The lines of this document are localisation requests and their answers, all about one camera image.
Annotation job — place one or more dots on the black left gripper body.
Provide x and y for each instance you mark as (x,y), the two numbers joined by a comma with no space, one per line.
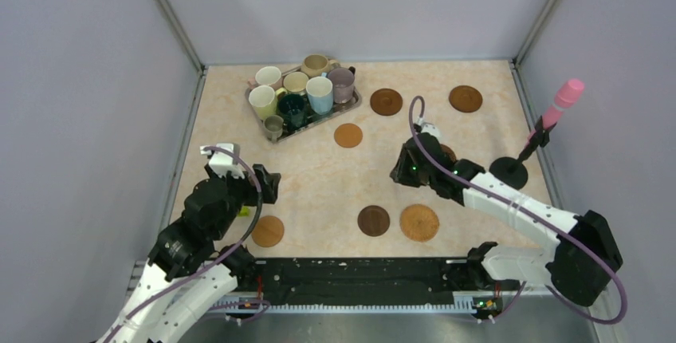
(242,192)

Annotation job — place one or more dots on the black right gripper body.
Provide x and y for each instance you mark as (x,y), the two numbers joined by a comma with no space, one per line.
(422,177)

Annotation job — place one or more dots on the brown saucer coaster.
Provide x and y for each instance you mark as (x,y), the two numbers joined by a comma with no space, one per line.
(465,98)
(386,102)
(449,152)

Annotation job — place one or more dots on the light bamboo coaster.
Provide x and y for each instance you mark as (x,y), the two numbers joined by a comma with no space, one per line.
(268,231)
(348,135)

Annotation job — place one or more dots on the woven rattan coaster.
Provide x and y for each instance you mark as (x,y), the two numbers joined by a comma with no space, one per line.
(419,223)

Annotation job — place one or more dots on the dark walnut coaster front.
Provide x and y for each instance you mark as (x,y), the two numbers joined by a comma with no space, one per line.
(373,221)

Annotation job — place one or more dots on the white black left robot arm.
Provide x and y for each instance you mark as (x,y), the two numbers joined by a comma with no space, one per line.
(180,282)

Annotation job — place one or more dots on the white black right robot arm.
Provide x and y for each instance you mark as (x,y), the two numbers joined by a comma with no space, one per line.
(576,255)

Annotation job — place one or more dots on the small grey-green cup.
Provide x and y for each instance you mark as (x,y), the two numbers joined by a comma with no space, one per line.
(273,128)

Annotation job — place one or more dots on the green white block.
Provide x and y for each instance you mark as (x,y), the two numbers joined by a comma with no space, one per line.
(244,212)

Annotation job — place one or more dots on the dark green mug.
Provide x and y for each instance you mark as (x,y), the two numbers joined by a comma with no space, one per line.
(292,109)

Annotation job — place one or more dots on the pale yellow mug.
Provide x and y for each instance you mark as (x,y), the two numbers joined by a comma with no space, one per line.
(264,99)

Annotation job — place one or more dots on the metal serving tray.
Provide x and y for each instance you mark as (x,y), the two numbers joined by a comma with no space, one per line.
(315,119)

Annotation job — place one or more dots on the beige mug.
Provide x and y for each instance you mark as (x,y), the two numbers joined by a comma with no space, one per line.
(295,83)

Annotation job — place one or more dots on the light blue mug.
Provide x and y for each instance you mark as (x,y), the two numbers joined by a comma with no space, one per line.
(320,94)

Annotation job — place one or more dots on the white mug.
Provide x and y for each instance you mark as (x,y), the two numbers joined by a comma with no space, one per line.
(267,75)

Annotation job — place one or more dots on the mauve mug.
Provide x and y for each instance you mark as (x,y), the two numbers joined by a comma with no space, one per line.
(343,82)

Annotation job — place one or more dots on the pink microphone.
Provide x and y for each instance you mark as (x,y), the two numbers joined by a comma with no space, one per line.
(565,98)

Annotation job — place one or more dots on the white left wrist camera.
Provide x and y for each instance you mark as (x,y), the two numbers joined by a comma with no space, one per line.
(221,164)

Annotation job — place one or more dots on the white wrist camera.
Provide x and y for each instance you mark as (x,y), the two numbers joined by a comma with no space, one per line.
(429,129)
(221,164)

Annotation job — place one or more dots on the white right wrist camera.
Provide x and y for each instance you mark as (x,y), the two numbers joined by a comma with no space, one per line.
(429,129)

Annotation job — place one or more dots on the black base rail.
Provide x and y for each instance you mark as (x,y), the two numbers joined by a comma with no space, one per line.
(365,285)

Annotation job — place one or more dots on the tan mug with handle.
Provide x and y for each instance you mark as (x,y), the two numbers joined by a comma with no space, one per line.
(314,65)

